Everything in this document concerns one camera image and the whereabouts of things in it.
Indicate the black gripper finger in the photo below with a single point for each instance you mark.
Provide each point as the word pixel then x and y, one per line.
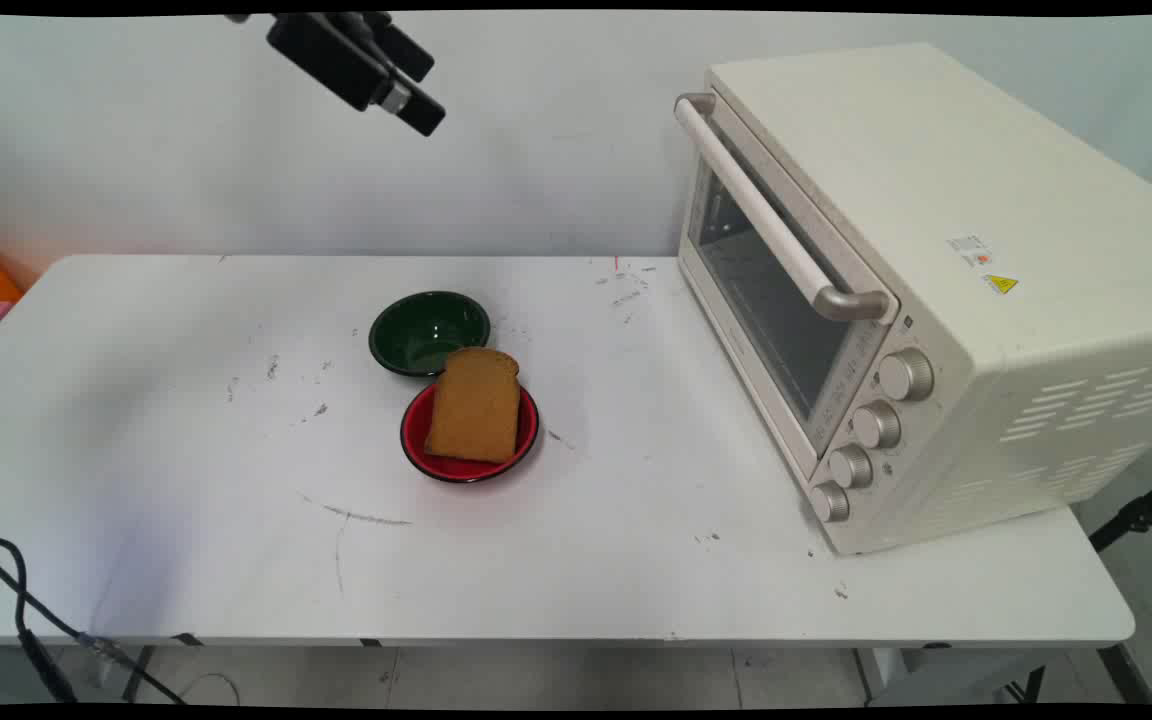
pixel 404 52
pixel 336 58

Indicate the dark green bowl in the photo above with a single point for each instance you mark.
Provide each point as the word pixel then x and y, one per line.
pixel 416 330

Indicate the brown bread slice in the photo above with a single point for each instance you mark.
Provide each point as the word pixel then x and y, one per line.
pixel 474 405

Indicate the red plate with black rim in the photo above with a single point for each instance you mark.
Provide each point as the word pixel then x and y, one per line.
pixel 416 440

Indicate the largest silver oven knob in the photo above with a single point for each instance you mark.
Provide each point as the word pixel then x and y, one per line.
pixel 906 375

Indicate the white label sticker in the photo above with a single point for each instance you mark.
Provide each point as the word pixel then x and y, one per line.
pixel 969 250

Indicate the cream toaster oven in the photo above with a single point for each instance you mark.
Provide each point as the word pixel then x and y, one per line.
pixel 986 300

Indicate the yellow warning sticker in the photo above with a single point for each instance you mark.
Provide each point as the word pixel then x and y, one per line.
pixel 1000 284

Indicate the black tripod stand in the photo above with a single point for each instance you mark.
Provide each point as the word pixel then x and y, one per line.
pixel 1136 515

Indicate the grey table leg frame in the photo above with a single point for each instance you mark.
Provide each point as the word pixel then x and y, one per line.
pixel 986 675

